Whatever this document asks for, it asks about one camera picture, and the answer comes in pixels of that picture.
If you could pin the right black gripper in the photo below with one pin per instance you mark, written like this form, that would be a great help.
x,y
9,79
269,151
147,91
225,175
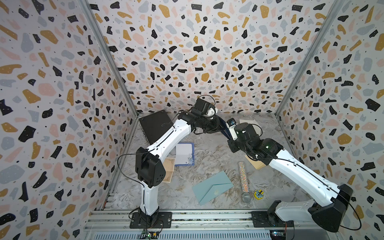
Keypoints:
x,y
231,145

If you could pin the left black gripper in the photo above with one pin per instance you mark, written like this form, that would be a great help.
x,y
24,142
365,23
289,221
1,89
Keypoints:
x,y
217,127

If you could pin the yellow envelope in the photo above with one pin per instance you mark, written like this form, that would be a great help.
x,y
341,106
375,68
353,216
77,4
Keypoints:
x,y
256,164

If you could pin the white blue-bordered letter paper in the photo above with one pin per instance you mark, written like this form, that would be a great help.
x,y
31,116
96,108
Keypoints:
x,y
185,154

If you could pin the beige letter paper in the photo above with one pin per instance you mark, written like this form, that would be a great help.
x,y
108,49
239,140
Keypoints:
x,y
169,165

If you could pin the dark blue envelope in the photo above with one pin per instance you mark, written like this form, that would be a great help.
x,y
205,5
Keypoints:
x,y
224,129

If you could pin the cream white envelope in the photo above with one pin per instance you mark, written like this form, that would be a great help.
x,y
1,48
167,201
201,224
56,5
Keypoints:
x,y
251,122

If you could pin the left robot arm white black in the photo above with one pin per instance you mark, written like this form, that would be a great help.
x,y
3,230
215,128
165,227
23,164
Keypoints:
x,y
149,161

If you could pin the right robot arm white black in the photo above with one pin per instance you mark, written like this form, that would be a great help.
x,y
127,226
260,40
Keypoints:
x,y
329,201

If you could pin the light blue envelope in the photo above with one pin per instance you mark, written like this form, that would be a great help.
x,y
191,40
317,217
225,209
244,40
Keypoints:
x,y
212,187

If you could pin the glitter tube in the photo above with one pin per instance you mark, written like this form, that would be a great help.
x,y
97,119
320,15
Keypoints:
x,y
246,196

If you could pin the black box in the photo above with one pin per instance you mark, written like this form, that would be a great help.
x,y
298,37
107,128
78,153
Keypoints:
x,y
155,125

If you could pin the small circuit board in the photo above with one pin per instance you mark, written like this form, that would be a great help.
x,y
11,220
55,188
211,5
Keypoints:
x,y
148,235

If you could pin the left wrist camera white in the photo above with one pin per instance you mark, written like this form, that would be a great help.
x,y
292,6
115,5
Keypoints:
x,y
211,112

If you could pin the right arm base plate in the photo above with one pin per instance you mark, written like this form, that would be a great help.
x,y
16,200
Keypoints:
x,y
262,219

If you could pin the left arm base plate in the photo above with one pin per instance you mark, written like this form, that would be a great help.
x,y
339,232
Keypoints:
x,y
157,220

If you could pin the aluminium rail frame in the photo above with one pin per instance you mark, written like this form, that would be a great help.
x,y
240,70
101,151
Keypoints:
x,y
201,225

